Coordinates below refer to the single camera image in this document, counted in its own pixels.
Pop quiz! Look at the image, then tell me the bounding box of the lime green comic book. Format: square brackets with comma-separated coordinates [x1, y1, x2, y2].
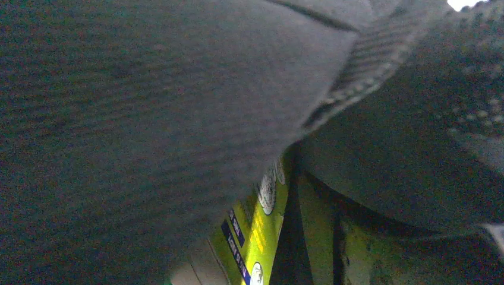
[210, 157, 292, 284]

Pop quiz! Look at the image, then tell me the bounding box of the green treehouse book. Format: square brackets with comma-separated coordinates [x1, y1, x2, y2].
[168, 239, 230, 285]

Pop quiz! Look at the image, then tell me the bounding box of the black student backpack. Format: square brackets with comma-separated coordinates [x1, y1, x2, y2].
[1, 1, 503, 284]

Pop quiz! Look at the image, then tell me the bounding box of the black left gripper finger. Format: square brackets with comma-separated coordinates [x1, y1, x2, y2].
[270, 171, 503, 284]

